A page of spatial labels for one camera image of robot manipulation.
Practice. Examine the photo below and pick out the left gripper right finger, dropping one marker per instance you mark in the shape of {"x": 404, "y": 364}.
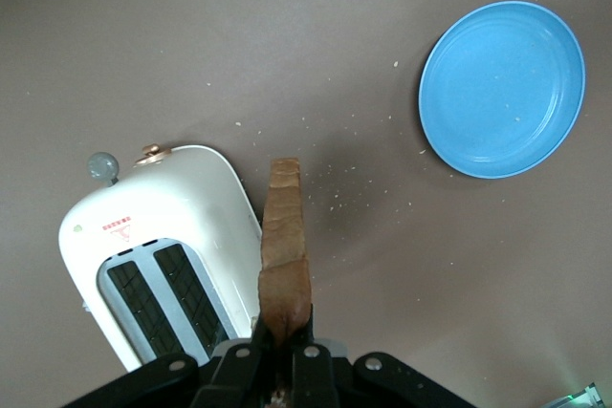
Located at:
{"x": 325, "y": 379}

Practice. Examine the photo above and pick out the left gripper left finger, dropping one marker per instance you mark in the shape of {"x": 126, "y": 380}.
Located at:
{"x": 229, "y": 379}

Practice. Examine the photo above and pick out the dark crusted bread slice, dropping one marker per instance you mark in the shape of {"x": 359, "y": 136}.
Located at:
{"x": 284, "y": 236}

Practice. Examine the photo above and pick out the blue plate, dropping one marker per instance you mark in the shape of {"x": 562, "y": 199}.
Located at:
{"x": 502, "y": 92}

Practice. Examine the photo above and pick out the white two-slot toaster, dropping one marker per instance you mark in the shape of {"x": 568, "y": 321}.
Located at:
{"x": 191, "y": 198}

